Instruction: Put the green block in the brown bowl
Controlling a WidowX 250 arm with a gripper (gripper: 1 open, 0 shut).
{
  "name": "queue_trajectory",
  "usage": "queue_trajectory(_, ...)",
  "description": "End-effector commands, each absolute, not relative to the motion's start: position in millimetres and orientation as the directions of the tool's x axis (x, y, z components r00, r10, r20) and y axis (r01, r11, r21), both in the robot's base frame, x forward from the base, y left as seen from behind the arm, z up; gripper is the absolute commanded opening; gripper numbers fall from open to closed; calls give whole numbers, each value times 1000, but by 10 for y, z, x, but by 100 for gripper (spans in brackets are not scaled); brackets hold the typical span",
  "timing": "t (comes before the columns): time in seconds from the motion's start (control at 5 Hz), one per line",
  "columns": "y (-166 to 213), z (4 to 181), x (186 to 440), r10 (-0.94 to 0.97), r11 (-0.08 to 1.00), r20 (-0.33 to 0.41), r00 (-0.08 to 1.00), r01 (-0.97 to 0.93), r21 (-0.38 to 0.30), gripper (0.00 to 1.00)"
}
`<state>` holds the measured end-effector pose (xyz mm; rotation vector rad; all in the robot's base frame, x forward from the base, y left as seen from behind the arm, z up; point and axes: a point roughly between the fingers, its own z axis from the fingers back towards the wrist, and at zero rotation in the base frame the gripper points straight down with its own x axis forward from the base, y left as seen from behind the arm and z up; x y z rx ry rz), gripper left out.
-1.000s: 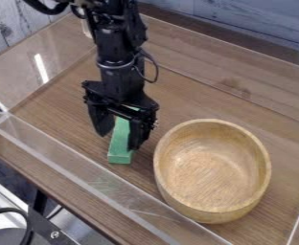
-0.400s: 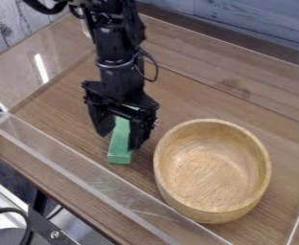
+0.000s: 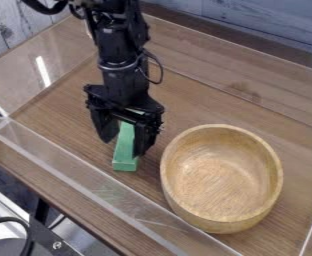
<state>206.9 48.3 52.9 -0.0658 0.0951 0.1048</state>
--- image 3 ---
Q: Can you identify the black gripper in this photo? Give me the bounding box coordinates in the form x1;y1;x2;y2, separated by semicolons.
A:
83;63;163;157

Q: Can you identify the green rectangular block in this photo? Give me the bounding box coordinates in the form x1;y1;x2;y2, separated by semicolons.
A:
111;121;138;172

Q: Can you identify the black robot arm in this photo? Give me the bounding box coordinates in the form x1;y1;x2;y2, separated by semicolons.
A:
69;0;163;157

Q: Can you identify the brown wooden bowl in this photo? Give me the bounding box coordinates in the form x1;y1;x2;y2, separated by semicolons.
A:
159;124;284;234

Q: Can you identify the black metal table leg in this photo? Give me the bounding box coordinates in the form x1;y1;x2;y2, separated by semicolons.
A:
34;199;50;224

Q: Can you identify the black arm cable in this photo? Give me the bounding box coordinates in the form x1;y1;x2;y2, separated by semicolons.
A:
135;49;163;85

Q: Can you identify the clear acrylic tray wall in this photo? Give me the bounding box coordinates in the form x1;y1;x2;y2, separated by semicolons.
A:
0;5;312;256

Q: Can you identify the black cable on floor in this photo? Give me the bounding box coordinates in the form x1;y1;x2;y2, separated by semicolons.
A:
0;216;35;256

